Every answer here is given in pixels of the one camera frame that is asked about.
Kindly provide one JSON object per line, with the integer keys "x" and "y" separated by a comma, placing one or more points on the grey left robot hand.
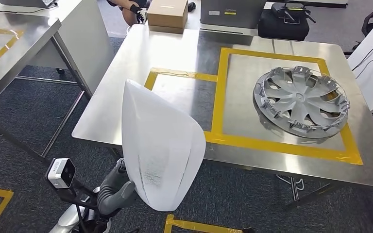
{"x": 117, "y": 180}

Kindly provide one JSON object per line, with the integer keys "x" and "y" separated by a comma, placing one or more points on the white curved plastic part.
{"x": 160, "y": 144}

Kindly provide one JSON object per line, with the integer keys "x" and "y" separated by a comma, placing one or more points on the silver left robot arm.
{"x": 66, "y": 222}

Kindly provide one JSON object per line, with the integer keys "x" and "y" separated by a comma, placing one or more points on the stainless steel workbench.
{"x": 173, "y": 51}

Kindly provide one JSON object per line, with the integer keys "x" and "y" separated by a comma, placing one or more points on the person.
{"x": 128, "y": 13}

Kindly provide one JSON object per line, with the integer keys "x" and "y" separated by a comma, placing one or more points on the stainless steel table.
{"x": 28, "y": 35}

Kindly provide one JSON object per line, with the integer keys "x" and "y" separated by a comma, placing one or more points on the brown cardboard box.
{"x": 167, "y": 16}

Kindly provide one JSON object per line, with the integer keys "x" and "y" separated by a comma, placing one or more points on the black computer mouse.
{"x": 191, "y": 6}

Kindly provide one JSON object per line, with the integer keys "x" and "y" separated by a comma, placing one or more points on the grey laptop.
{"x": 25, "y": 2}

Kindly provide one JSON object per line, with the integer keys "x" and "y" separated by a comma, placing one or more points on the grey wheel hubcap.
{"x": 299, "y": 96}

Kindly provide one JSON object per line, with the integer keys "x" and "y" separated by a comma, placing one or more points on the grey equipment case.
{"x": 234, "y": 13}

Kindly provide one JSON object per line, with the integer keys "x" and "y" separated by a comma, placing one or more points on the black bag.
{"x": 283, "y": 29}

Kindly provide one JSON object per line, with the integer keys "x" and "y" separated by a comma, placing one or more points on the black office chair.
{"x": 371, "y": 19}

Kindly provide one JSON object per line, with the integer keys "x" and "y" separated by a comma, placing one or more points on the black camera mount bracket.
{"x": 82, "y": 196}

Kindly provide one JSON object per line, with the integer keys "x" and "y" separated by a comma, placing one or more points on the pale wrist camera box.
{"x": 60, "y": 173}

